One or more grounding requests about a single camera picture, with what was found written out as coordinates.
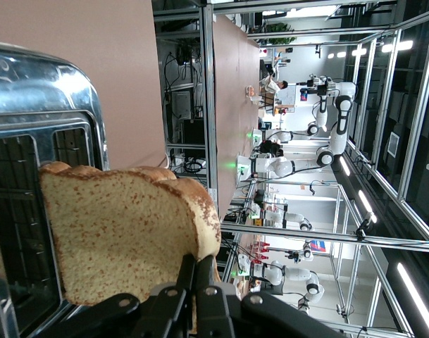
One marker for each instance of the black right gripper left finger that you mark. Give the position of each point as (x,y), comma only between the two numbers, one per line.
(158,313)

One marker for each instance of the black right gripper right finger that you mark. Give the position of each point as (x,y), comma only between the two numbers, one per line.
(228,317)

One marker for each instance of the slice of brown bread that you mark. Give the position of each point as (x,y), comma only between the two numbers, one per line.
(122,229)

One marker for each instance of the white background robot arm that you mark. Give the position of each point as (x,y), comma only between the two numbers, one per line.
(298,276)
(341,123)
(291,217)

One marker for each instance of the cream and chrome toaster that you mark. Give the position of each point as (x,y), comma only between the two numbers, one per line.
(41,88)

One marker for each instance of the white LED light strip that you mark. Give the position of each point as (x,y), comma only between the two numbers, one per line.
(366,204)
(413,295)

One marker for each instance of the black equipment box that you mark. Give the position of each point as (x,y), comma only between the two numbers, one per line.
(193,132)

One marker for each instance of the grey computer tower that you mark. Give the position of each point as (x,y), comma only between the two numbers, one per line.
(181,105)

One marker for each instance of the seated person in white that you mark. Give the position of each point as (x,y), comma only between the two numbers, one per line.
(272,84)

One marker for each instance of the green potted plant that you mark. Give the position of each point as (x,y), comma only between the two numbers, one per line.
(279,33)

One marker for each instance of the large aluminium cell frame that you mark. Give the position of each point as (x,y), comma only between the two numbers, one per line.
(341,237)

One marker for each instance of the aluminium frame post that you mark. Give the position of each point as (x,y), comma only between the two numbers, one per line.
(209,105)

